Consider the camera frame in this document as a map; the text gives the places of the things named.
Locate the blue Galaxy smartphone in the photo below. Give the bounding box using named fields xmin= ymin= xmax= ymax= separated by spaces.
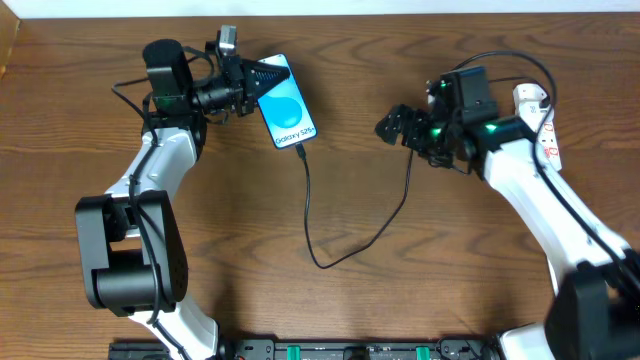
xmin=258 ymin=54 xmax=317 ymax=150

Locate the black USB charging cable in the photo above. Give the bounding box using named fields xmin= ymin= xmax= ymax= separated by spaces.
xmin=293 ymin=74 xmax=552 ymax=270

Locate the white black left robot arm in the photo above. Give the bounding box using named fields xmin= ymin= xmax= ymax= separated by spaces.
xmin=75 ymin=39 xmax=291 ymax=359

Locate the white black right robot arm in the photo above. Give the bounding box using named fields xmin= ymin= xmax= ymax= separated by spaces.
xmin=375 ymin=67 xmax=639 ymax=359

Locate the white power strip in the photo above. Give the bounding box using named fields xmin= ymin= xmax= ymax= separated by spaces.
xmin=517 ymin=101 xmax=562 ymax=171

